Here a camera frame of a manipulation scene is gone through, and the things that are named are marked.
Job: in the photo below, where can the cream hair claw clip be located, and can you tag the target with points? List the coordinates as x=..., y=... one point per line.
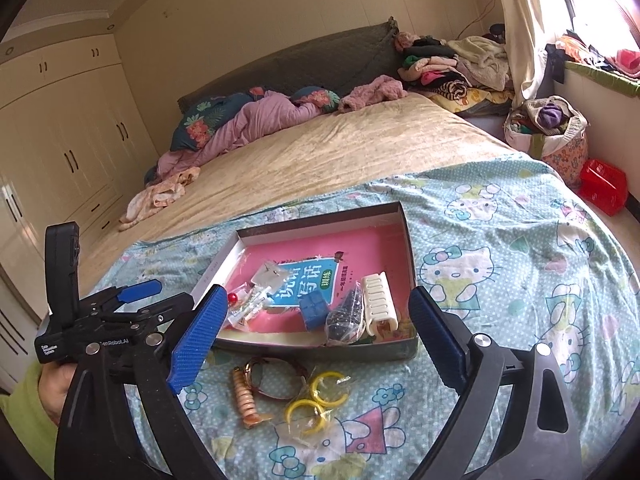
x=380, y=305

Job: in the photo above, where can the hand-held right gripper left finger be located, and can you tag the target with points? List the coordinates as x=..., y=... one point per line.
x=197, y=340

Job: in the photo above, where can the pile of folded clothes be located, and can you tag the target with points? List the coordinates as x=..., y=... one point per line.
x=450, y=70

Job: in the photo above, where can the yellow hoop earrings bag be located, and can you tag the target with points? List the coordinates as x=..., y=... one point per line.
x=320, y=405

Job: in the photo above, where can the window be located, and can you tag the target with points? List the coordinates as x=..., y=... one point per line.
x=600, y=0

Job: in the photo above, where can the shallow cardboard box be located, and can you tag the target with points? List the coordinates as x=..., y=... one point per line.
x=390, y=350

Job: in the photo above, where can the cream wardrobe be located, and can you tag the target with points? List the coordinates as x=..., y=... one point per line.
x=60, y=160

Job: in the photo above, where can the blue cube box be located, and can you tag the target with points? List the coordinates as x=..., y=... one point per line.
x=316, y=312

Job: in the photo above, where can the floral laundry bag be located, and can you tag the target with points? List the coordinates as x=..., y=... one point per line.
x=555, y=135

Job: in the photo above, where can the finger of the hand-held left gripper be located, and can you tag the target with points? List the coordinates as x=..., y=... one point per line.
x=165, y=307
x=140, y=291

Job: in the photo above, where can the cream curtain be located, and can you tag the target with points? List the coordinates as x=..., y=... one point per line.
x=525, y=25

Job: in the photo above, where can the black glitter hair clip bag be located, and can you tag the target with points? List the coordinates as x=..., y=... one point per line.
x=345, y=317

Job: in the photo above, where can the pale pink garment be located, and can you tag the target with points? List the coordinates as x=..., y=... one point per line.
x=160, y=195

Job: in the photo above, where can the pink quilt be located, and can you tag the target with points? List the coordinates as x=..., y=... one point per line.
x=255, y=117

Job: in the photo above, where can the dark hanging cloth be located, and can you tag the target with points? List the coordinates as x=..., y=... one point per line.
x=554, y=65

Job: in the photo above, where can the beige bedspread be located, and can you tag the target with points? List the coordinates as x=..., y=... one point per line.
x=325, y=160

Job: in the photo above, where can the person's left forearm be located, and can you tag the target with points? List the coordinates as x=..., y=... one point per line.
x=25, y=420

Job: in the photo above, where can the pink book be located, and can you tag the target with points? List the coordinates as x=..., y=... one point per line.
x=380, y=247

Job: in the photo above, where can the cartoon cat printed blanket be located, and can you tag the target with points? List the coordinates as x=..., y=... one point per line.
x=525, y=270

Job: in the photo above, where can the dark floral pillow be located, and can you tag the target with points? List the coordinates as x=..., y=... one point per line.
x=200, y=122

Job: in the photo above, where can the person's left hand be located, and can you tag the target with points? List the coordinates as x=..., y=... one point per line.
x=56, y=390

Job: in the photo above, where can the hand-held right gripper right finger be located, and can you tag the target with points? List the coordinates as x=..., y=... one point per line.
x=440, y=340

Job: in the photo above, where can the grey-green headboard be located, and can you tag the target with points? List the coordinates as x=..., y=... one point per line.
x=300, y=65

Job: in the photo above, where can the pink fuzzy garment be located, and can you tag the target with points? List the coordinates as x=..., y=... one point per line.
x=372, y=92

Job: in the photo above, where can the red and orange clothes heap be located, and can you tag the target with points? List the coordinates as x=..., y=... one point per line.
x=620, y=57

